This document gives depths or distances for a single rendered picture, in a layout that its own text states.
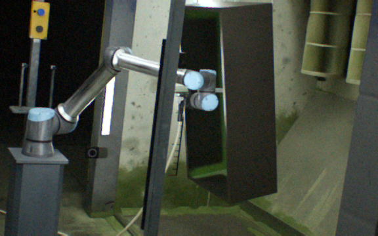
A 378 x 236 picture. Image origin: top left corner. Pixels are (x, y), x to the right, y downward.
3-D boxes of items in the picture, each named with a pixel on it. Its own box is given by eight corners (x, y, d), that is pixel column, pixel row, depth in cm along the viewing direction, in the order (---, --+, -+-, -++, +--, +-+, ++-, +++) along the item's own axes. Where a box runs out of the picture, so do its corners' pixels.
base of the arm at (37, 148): (24, 157, 350) (25, 140, 349) (19, 149, 367) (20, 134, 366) (56, 158, 358) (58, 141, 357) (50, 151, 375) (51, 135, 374)
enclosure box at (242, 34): (230, 168, 440) (222, 0, 412) (277, 192, 387) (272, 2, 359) (187, 177, 425) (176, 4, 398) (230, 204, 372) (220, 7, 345)
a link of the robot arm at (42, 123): (20, 136, 358) (23, 107, 356) (39, 134, 373) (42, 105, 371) (40, 141, 351) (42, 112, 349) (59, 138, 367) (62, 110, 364)
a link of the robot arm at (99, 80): (37, 121, 374) (112, 39, 344) (54, 118, 389) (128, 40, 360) (50, 140, 370) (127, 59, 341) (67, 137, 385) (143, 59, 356)
